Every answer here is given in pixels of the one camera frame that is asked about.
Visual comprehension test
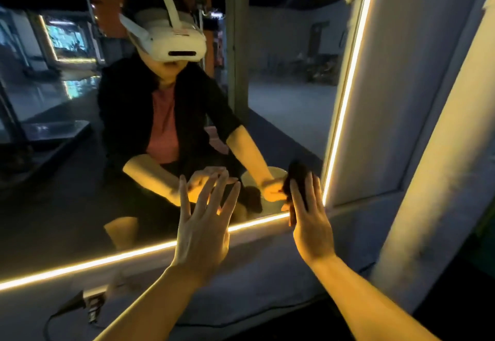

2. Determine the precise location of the person's left hand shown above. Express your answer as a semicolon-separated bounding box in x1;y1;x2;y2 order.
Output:
169;170;242;285

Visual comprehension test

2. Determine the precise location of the person's right hand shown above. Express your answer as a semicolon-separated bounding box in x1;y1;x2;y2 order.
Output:
288;170;337;266

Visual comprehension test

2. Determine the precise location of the dark brown cleaning cloth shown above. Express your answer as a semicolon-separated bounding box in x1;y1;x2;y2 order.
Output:
282;160;315;208

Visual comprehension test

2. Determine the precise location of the large wall mirror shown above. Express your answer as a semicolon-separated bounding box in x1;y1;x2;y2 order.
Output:
0;0;382;293

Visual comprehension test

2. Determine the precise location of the person's left forearm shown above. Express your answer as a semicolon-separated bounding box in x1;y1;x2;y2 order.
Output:
94;266;211;341

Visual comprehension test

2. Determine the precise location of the person's right forearm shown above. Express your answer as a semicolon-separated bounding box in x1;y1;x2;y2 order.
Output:
308;253;442;341

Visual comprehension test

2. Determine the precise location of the white round pillar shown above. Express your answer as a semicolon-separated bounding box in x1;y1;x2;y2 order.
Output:
370;0;495;313

